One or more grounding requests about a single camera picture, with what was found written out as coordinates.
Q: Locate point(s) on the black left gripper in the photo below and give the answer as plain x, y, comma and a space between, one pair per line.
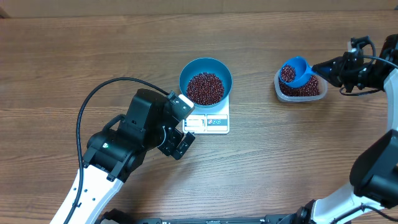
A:
170, 146

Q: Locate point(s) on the clear plastic food container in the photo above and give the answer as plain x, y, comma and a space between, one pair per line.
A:
323, 88

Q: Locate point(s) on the blue plastic measuring scoop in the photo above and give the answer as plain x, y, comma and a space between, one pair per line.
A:
303, 73

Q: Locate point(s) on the white digital kitchen scale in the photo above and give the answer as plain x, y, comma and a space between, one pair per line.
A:
208, 119

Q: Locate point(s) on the red beans in scoop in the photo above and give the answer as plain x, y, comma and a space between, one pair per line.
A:
287, 73

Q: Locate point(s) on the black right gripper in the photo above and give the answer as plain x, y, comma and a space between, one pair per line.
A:
339, 66

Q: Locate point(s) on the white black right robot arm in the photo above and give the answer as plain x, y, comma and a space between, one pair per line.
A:
372, 185

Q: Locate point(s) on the blue metal bowl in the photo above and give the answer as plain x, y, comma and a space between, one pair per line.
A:
208, 65

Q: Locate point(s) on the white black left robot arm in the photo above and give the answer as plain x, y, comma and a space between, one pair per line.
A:
120, 148

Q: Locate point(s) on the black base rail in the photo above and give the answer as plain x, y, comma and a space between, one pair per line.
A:
116, 216

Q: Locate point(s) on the red beans in bowl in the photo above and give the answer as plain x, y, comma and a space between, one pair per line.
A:
205, 89

